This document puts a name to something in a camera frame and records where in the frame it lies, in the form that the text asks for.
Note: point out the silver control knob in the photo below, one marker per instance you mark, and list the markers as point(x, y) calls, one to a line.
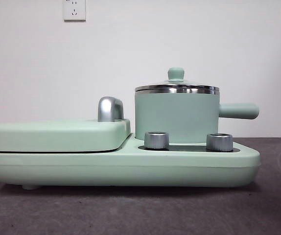
point(156, 140)
point(220, 142)

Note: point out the white wall socket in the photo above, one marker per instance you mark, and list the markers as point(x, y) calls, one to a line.
point(74, 11)

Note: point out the mint green griddle cover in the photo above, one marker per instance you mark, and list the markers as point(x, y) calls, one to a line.
point(52, 134)

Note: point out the mint green breakfast machine base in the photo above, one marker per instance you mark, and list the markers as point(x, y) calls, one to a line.
point(57, 169)

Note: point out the glass lid with green knob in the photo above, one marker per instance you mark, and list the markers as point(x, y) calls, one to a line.
point(176, 73)

